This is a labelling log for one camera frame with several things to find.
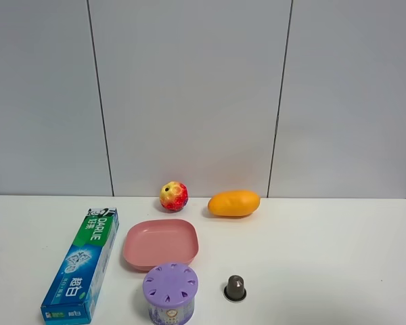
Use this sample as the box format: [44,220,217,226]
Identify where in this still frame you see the green blue toothpaste box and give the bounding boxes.
[41,207,119,324]

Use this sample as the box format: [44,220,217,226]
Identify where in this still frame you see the red yellow toy apple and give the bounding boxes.
[159,181,189,212]

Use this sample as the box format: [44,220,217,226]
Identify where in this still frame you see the orange toy mango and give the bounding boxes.
[208,190,261,217]

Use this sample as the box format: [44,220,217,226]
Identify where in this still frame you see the pink square plate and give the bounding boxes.
[122,219,199,272]

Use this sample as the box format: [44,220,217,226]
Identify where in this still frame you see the purple air freshener jar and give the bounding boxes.
[142,263,198,325]

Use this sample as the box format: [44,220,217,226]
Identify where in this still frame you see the grey coffee capsule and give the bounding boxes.
[223,275,247,302]

